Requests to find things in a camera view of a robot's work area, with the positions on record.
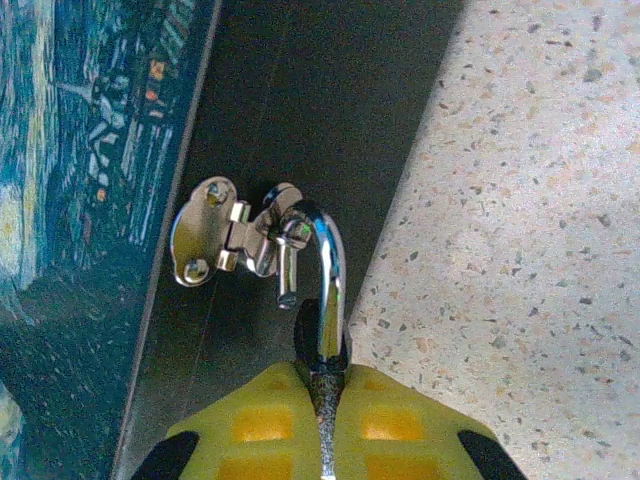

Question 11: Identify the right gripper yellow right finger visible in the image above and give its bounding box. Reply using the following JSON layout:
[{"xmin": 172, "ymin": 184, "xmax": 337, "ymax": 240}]
[{"xmin": 332, "ymin": 363, "xmax": 527, "ymax": 480}]

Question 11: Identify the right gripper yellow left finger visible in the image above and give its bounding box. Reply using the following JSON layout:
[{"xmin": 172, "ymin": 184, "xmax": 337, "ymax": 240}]
[{"xmin": 129, "ymin": 360, "xmax": 326, "ymax": 480}]

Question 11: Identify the chrome metal hook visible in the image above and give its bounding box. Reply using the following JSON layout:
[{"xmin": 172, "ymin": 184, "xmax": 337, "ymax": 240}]
[{"xmin": 272, "ymin": 197, "xmax": 354, "ymax": 480}]

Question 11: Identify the black box starry night lid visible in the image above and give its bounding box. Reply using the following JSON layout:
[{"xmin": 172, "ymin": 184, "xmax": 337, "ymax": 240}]
[{"xmin": 0, "ymin": 0, "xmax": 467, "ymax": 480}]

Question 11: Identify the chrome hasp latch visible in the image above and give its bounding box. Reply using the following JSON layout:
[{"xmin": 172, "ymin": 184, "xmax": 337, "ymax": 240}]
[{"xmin": 168, "ymin": 174, "xmax": 307, "ymax": 290}]

